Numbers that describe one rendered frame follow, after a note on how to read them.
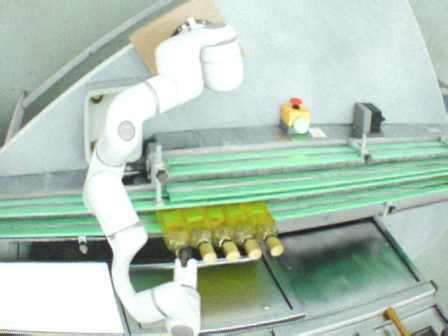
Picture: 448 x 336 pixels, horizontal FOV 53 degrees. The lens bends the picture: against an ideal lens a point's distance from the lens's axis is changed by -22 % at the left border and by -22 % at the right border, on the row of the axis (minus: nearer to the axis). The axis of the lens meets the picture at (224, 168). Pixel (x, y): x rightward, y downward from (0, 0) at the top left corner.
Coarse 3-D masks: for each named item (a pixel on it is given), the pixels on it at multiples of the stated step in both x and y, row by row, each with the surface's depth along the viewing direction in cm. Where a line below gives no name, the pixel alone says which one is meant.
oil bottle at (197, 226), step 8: (184, 208) 149; (192, 208) 149; (200, 208) 149; (184, 216) 146; (192, 216) 145; (200, 216) 146; (192, 224) 142; (200, 224) 142; (208, 224) 143; (192, 232) 139; (200, 232) 139; (208, 232) 140; (192, 240) 140; (208, 240) 140
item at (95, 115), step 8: (112, 88) 141; (120, 88) 141; (88, 96) 139; (104, 96) 148; (112, 96) 149; (88, 104) 141; (104, 104) 149; (88, 112) 143; (96, 112) 150; (104, 112) 150; (88, 120) 143; (96, 120) 151; (104, 120) 152; (88, 128) 145; (96, 128) 152; (88, 136) 145; (96, 136) 153; (88, 144) 147; (88, 152) 147; (136, 152) 153; (88, 160) 148; (128, 160) 152
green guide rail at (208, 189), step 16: (432, 160) 178; (272, 176) 160; (288, 176) 161; (304, 176) 162; (320, 176) 162; (336, 176) 163; (352, 176) 163; (368, 176) 163; (384, 176) 164; (176, 192) 150; (192, 192) 150; (208, 192) 150; (224, 192) 151; (240, 192) 151; (256, 192) 153
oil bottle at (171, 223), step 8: (176, 208) 149; (160, 216) 146; (168, 216) 145; (176, 216) 146; (160, 224) 148; (168, 224) 142; (176, 224) 142; (184, 224) 143; (168, 232) 139; (176, 232) 139; (184, 232) 139; (168, 240) 139; (176, 240) 138; (184, 240) 138; (168, 248) 140
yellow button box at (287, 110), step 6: (282, 108) 166; (288, 108) 163; (294, 108) 163; (300, 108) 164; (282, 114) 166; (288, 114) 161; (294, 114) 161; (300, 114) 162; (306, 114) 162; (282, 120) 167; (288, 120) 162; (306, 120) 163; (282, 126) 167; (288, 126) 163; (288, 132) 163; (294, 132) 164; (306, 132) 165
